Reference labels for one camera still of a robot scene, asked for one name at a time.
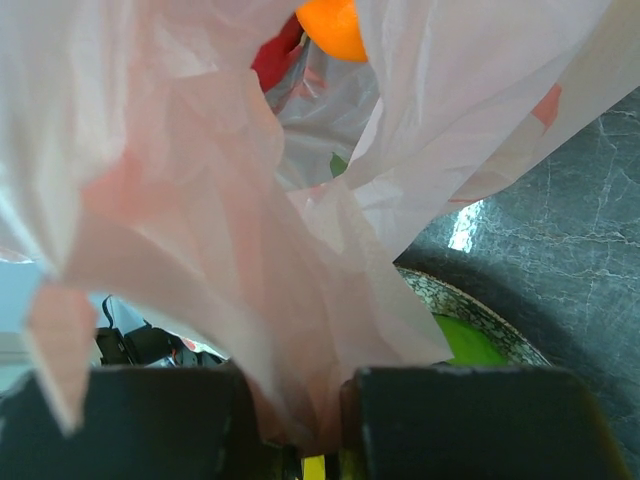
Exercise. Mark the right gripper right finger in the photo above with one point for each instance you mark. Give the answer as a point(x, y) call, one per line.
point(448, 422)

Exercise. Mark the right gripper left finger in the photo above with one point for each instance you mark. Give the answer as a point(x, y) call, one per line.
point(139, 423)

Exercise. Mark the fake green fruit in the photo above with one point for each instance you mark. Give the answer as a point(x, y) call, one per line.
point(469, 346)

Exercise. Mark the speckled glass plate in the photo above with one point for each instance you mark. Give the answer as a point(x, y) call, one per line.
point(446, 300)

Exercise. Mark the pink plastic bag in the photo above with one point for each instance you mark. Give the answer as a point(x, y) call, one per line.
point(139, 157)

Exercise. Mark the yellow fake banana bunch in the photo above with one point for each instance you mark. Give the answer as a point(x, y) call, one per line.
point(314, 468)

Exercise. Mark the fake red fruit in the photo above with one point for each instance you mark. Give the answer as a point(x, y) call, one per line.
point(276, 57)

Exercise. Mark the fake orange fruit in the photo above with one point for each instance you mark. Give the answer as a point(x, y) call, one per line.
point(333, 26)

